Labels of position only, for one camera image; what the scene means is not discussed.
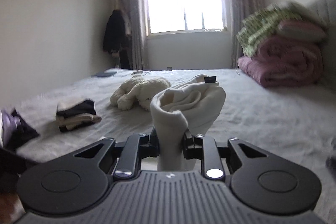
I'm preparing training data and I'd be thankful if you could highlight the green patterned blanket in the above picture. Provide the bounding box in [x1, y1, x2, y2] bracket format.
[236, 2, 302, 58]

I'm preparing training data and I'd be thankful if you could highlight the hanging dark jacket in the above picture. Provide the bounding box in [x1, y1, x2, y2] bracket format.
[102, 9, 132, 69]

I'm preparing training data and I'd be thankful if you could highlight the pink pillow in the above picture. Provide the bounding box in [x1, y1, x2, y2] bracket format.
[277, 20, 327, 43]

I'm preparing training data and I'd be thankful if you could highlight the purple garment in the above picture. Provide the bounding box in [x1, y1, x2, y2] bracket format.
[0, 110, 21, 148]

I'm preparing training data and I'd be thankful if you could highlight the white plush dog toy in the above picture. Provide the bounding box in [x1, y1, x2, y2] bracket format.
[110, 74, 172, 111]

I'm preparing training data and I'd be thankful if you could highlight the grey pillow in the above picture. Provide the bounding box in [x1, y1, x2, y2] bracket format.
[276, 0, 327, 28]

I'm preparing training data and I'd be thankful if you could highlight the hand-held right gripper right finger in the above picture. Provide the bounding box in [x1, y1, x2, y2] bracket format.
[183, 130, 267, 180]

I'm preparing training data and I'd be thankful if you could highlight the stack of folded dark and beige clothes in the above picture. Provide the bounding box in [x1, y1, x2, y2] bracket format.
[56, 99, 102, 132]

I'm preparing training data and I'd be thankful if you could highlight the pink folded quilt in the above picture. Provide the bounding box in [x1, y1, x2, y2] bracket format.
[238, 36, 324, 88]

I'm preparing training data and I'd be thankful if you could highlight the bed with grey sheet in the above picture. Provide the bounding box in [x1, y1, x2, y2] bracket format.
[0, 68, 336, 224]

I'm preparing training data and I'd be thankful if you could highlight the cream long-sleeved sweatshirt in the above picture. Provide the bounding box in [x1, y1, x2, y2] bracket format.
[150, 74, 227, 172]

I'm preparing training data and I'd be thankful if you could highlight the black garment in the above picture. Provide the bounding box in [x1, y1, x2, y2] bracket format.
[5, 108, 40, 152]

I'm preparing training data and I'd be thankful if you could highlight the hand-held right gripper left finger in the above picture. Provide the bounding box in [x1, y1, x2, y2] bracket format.
[70, 126, 160, 179]

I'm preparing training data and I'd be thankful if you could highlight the grey patterned curtain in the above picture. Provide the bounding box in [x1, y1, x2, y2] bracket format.
[218, 0, 265, 68]
[119, 0, 150, 69]

